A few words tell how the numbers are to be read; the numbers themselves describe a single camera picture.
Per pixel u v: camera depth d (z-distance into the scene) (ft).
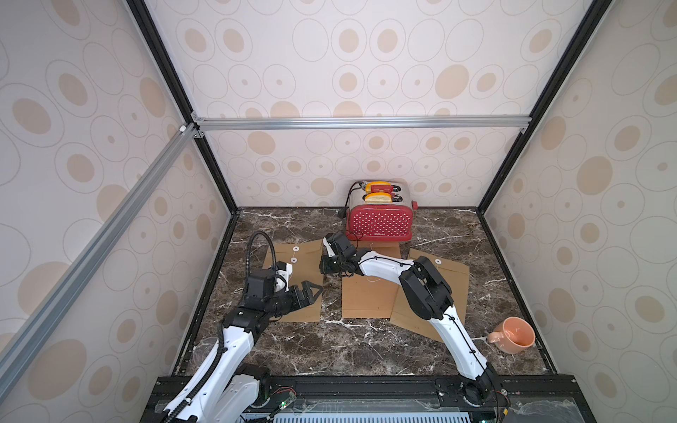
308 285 2.35
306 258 3.40
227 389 1.88
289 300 2.29
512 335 2.72
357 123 3.07
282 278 2.17
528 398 2.40
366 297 3.05
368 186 3.21
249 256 3.42
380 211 3.18
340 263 2.67
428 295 1.99
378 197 3.12
